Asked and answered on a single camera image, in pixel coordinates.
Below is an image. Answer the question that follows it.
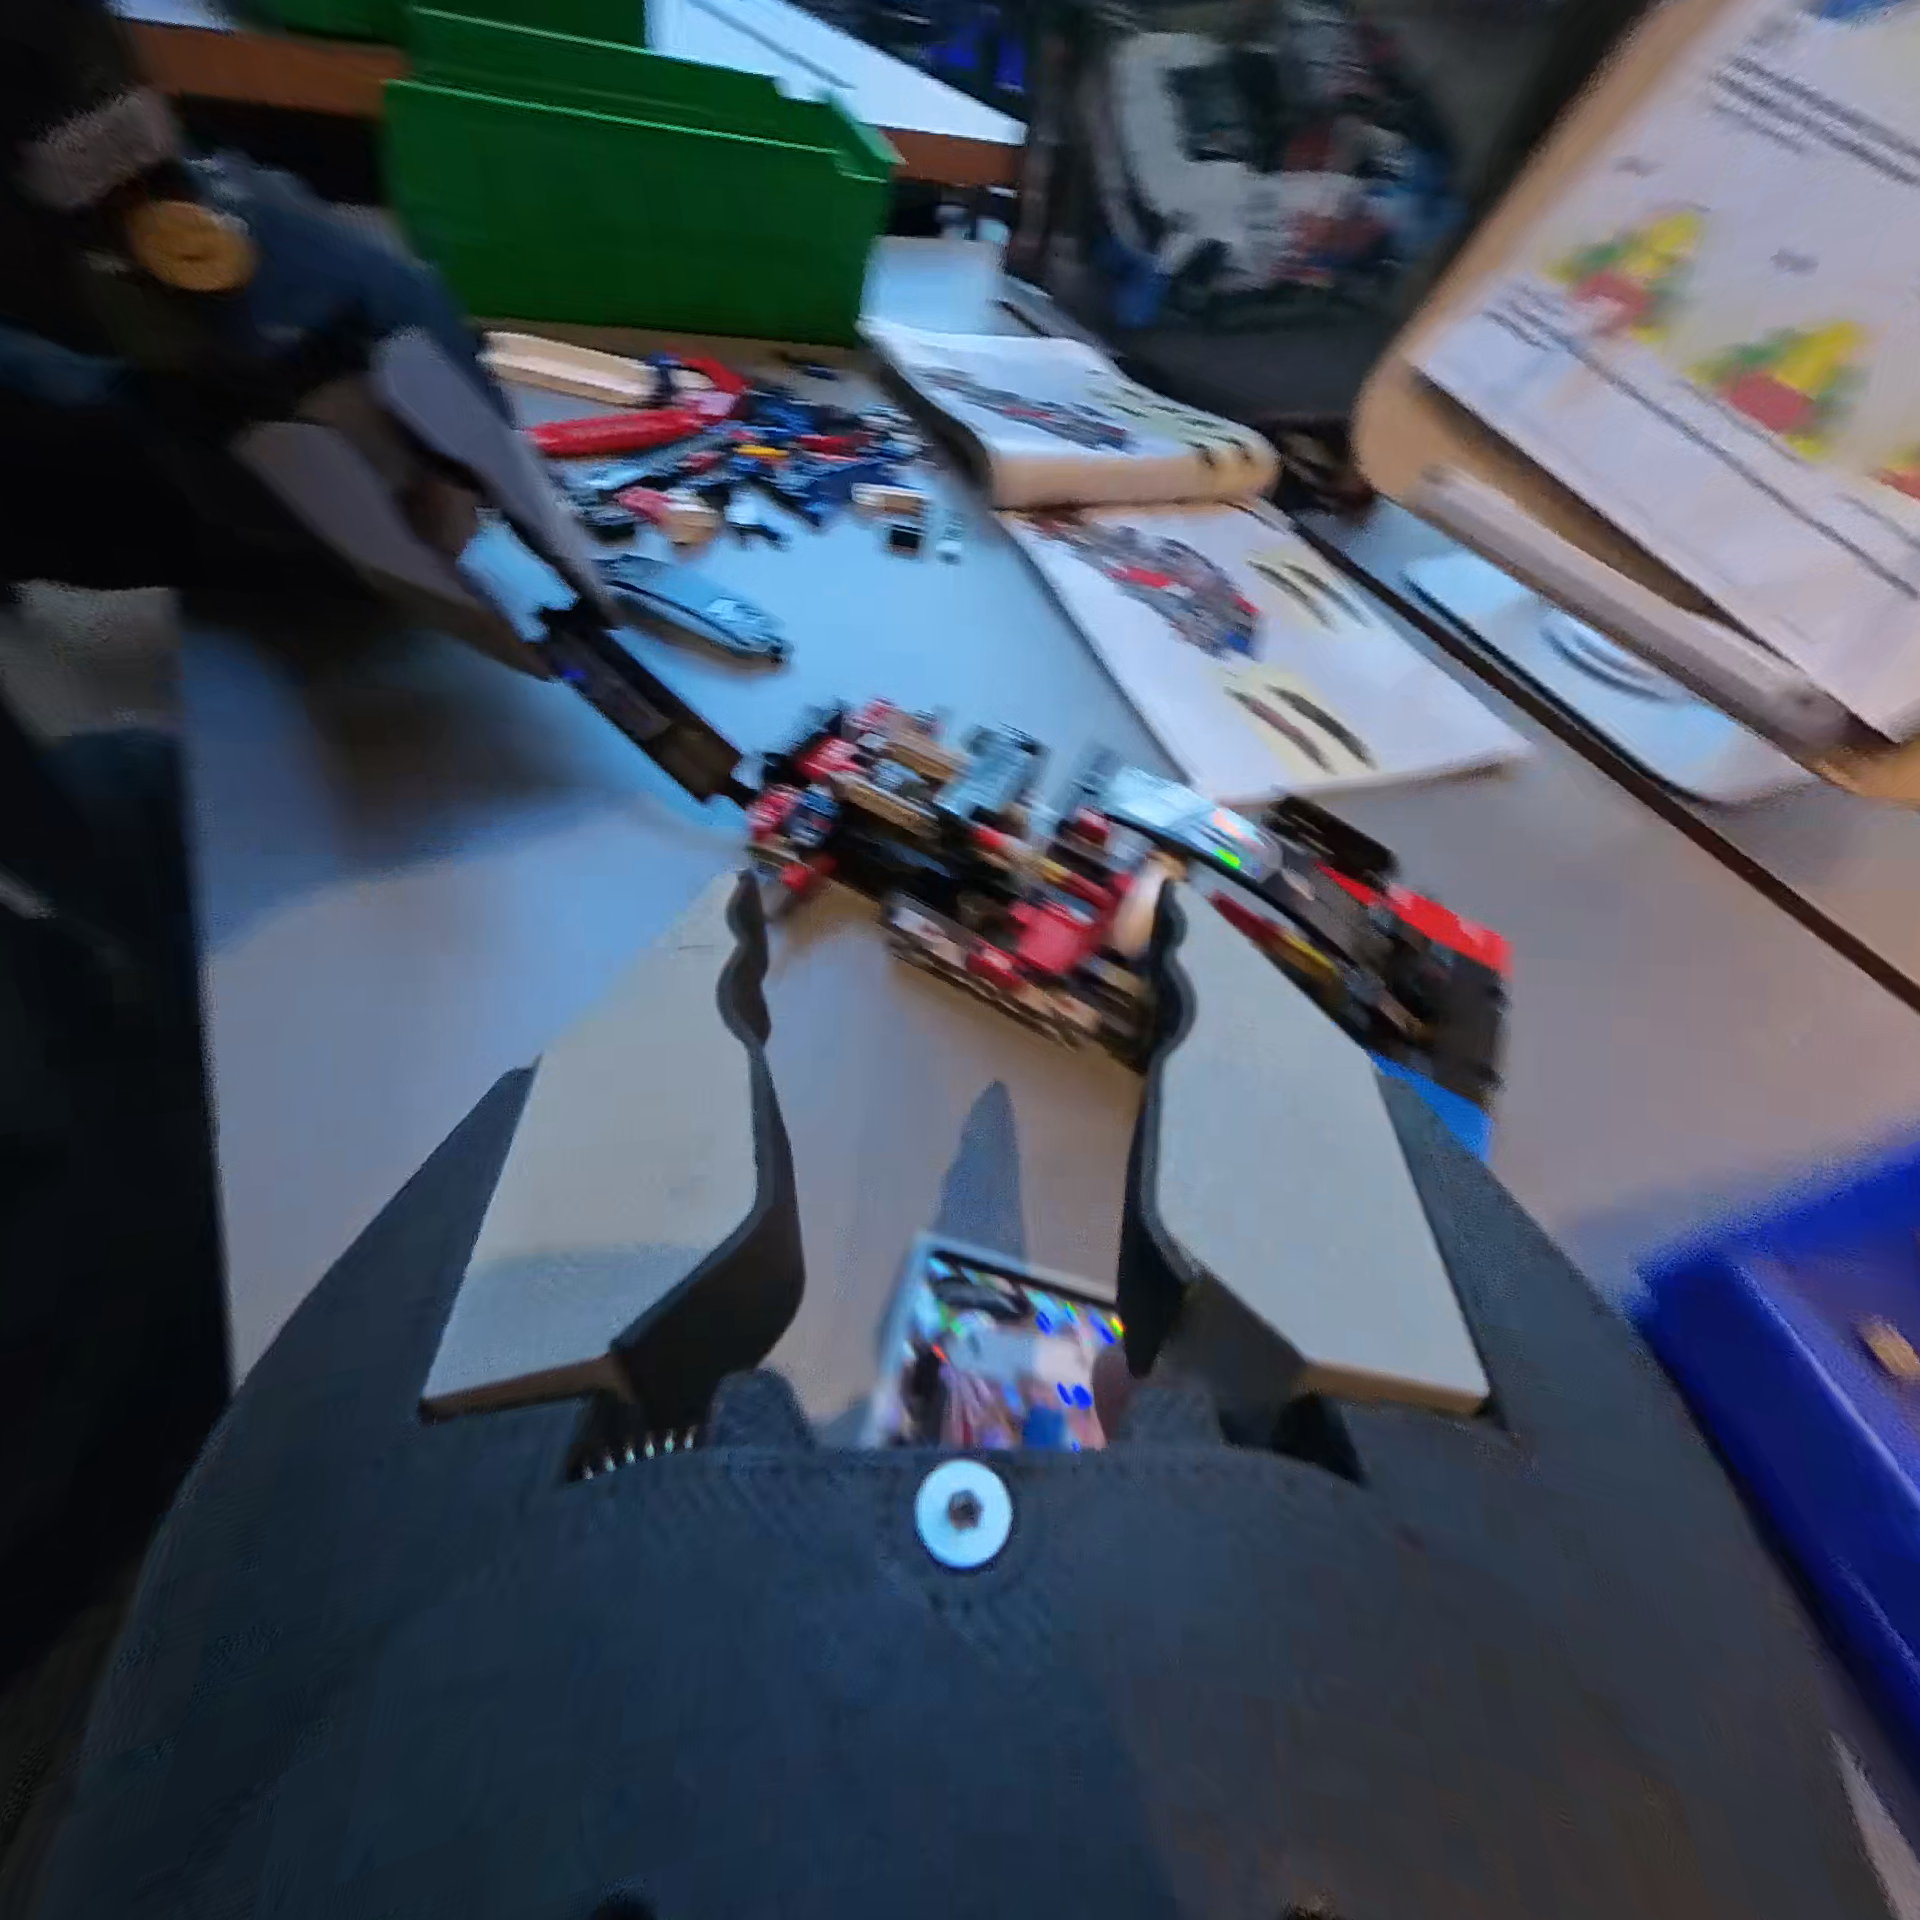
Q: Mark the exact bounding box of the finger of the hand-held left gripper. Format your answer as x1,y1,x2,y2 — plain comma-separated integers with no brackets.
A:
370,329,622,632
233,378,559,677

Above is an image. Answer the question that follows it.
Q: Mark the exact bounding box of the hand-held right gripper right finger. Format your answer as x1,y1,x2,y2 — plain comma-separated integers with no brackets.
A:
1115,879,1489,1419

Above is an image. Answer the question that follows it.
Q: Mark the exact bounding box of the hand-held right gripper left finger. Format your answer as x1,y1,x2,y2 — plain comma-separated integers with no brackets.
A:
424,869,806,1426

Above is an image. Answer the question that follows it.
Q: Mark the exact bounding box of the black curved brick panel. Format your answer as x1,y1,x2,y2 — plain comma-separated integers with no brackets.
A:
542,617,746,799
603,554,790,665

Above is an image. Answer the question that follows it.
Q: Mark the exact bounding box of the toy brick car model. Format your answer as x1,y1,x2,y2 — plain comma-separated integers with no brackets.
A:
746,694,1515,1112

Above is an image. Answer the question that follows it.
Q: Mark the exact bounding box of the wood-edged white desk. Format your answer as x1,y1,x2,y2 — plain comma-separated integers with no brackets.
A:
119,0,1023,190

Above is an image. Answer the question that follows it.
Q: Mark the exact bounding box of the pile of loose toy bricks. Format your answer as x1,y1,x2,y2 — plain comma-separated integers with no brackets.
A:
518,353,976,561

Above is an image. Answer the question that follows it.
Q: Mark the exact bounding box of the holographic sticker sheet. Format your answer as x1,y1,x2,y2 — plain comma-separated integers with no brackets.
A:
859,1236,1127,1448

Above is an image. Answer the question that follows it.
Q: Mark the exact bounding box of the blue plastic bin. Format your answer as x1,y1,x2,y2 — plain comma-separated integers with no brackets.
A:
1630,1133,1920,1792

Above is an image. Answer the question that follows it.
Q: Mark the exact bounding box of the open instruction booklet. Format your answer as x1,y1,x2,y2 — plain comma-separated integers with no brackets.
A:
859,314,1536,810

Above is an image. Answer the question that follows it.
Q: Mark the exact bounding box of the toy car set box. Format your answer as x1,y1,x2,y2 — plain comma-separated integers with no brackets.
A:
1035,0,1461,432

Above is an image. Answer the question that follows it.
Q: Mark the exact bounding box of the printed instruction paper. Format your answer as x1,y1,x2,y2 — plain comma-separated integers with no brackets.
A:
1414,0,1920,736

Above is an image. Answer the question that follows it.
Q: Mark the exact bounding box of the wooden document stand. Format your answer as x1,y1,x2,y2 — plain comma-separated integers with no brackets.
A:
1347,0,1920,803

